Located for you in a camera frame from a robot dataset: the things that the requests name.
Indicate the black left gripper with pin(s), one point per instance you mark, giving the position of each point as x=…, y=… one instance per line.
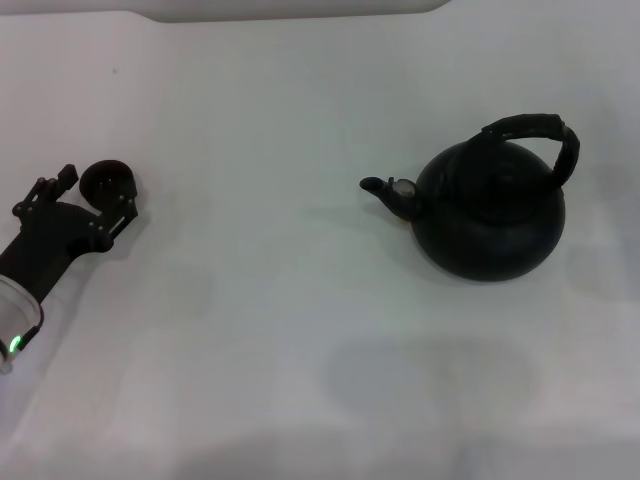
x=50, y=235

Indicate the dark brown teacup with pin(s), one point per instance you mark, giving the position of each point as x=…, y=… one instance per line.
x=107, y=182

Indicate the black round teapot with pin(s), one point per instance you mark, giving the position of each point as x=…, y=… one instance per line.
x=490, y=235

